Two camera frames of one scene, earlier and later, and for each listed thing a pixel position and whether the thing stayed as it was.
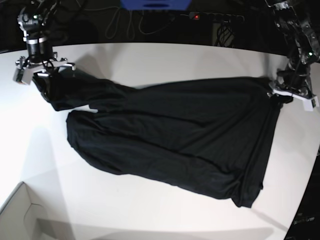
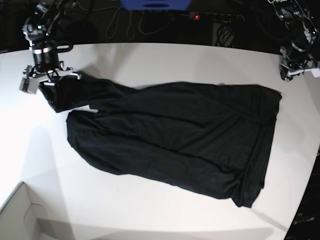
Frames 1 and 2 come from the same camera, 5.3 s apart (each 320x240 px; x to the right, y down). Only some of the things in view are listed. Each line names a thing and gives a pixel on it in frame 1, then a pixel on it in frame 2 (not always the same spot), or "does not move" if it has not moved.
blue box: x=156 y=5 does not move
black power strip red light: x=215 y=16 does not move
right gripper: x=301 y=94 -> x=289 y=68
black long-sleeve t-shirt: x=213 y=137 does not move
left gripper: x=50 y=66 -> x=49 y=77
